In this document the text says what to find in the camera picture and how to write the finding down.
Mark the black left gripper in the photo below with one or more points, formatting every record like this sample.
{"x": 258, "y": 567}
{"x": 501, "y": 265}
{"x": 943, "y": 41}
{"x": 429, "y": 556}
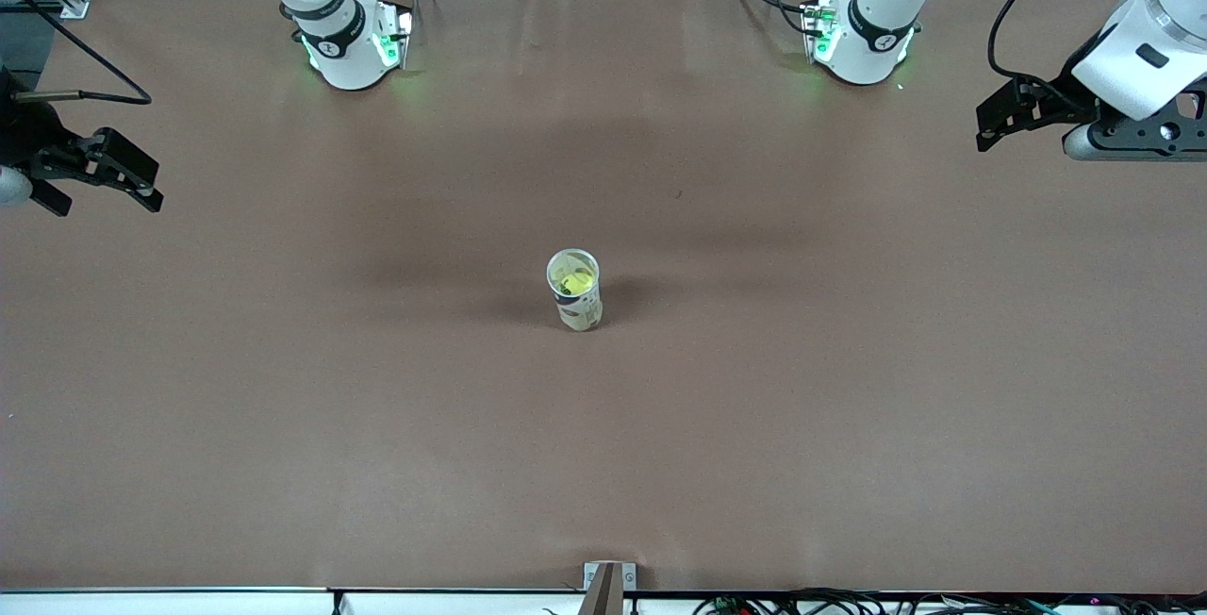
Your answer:
{"x": 1060, "y": 94}

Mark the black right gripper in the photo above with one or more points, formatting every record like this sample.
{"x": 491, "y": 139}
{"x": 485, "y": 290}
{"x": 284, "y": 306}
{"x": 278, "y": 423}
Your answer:
{"x": 21, "y": 131}

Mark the yellow tennis ball black print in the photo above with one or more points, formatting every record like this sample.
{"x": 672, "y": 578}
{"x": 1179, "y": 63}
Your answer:
{"x": 577, "y": 281}

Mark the clear tennis ball can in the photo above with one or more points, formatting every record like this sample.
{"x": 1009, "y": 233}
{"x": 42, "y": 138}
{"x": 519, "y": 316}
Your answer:
{"x": 580, "y": 315}

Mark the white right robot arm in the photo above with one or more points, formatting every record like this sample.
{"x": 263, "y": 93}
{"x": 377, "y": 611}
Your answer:
{"x": 339, "y": 40}

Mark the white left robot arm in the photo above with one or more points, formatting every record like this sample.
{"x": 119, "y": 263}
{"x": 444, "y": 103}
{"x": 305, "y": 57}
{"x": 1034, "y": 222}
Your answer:
{"x": 1146, "y": 30}

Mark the white table edge strip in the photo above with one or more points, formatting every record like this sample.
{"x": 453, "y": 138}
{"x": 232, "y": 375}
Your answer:
{"x": 189, "y": 604}

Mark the brown paper table cover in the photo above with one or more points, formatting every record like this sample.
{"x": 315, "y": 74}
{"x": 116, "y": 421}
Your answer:
{"x": 603, "y": 455}

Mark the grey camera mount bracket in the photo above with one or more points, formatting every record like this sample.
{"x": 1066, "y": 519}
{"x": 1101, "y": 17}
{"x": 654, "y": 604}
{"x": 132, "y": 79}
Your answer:
{"x": 608, "y": 587}

